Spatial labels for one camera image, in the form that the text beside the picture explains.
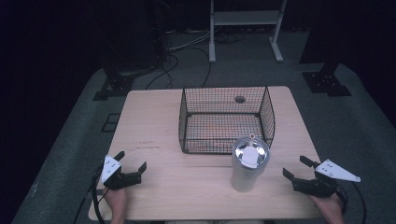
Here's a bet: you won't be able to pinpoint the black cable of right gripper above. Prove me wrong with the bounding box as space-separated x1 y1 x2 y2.
334 181 368 224

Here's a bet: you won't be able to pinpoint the person's right hand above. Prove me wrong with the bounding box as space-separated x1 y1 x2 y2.
308 192 346 224

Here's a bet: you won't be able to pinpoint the silver tumbler with lid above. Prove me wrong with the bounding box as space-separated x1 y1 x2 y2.
230 133 271 193

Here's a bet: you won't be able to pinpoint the person's left hand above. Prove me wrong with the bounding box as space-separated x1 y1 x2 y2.
103 186 129 219

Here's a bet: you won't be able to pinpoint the black wire basket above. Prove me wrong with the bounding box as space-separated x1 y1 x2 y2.
178 86 276 155

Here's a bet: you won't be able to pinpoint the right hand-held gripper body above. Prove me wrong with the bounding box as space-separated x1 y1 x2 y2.
291 159 362 199

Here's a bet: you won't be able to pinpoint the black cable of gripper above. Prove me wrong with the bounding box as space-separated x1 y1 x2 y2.
73 164 110 224
334 181 368 224

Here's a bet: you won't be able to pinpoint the black stand base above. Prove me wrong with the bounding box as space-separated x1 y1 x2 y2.
302 62 353 97
92 69 135 102

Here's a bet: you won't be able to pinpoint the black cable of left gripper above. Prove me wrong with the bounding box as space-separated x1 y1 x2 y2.
73 164 110 224

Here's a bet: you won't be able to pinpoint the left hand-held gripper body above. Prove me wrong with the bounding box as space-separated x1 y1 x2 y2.
100 154 143 191

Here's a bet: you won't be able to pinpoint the floor cables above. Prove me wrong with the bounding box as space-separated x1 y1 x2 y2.
145 27 247 91

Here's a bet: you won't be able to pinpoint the white metal stand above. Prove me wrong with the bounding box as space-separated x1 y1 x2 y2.
208 0 288 64

